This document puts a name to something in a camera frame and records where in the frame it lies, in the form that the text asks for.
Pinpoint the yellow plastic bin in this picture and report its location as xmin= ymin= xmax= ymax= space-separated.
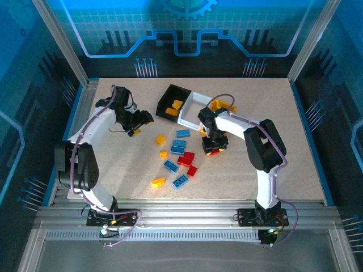
xmin=199 ymin=98 xmax=238 ymax=134

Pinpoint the large blue lego brick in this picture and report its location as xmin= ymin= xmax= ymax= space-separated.
xmin=169 ymin=139 xmax=188 ymax=155

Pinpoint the white plastic bin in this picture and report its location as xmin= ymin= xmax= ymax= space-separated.
xmin=177 ymin=90 xmax=214 ymax=133

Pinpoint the black plastic bin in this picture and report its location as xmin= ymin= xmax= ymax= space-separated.
xmin=155 ymin=84 xmax=192 ymax=123

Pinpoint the black controller box with LEDs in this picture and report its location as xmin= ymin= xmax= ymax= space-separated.
xmin=258 ymin=228 xmax=277 ymax=247

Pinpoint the grey metal bottom panel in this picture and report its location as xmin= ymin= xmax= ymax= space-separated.
xmin=36 ymin=240 xmax=341 ymax=272

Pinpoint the aluminium side rail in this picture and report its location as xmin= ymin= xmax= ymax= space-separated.
xmin=47 ymin=78 xmax=100 ymax=206

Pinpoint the aluminium frame beam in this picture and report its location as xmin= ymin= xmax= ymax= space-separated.
xmin=35 ymin=198 xmax=343 ymax=230

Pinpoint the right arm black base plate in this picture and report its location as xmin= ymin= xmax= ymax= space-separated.
xmin=237 ymin=208 xmax=289 ymax=227

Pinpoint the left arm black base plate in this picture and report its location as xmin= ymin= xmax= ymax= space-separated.
xmin=86 ymin=208 xmax=137 ymax=227

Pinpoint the slotted grey cable duct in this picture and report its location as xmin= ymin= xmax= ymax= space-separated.
xmin=44 ymin=228 xmax=263 ymax=242

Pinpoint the aluminium frame post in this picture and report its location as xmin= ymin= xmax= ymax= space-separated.
xmin=31 ymin=0 xmax=91 ymax=86
xmin=287 ymin=0 xmax=343 ymax=83

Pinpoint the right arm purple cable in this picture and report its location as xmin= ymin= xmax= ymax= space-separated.
xmin=206 ymin=93 xmax=298 ymax=248

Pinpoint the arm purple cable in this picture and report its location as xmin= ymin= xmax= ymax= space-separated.
xmin=69 ymin=84 xmax=142 ymax=248
xmin=206 ymin=93 xmax=298 ymax=248

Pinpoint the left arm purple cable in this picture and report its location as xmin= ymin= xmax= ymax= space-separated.
xmin=69 ymin=84 xmax=142 ymax=248

